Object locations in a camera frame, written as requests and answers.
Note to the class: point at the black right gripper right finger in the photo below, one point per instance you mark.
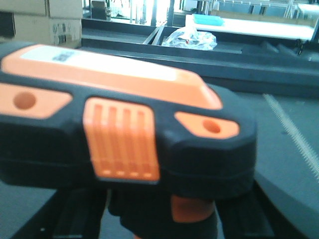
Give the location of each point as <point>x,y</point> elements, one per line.
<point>269,210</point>

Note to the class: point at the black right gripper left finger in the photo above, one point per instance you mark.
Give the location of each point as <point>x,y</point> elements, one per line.
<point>72,214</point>

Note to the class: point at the orange black barcode scanner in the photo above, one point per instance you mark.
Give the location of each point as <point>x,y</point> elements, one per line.
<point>159,143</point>

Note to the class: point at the clear plastic bag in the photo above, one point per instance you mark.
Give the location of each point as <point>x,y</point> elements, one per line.
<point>191,38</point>

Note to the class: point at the stacked cardboard boxes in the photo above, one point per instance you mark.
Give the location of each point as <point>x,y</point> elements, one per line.
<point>51,22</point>

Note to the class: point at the blue tray on table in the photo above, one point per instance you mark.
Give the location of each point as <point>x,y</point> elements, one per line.
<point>208,20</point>

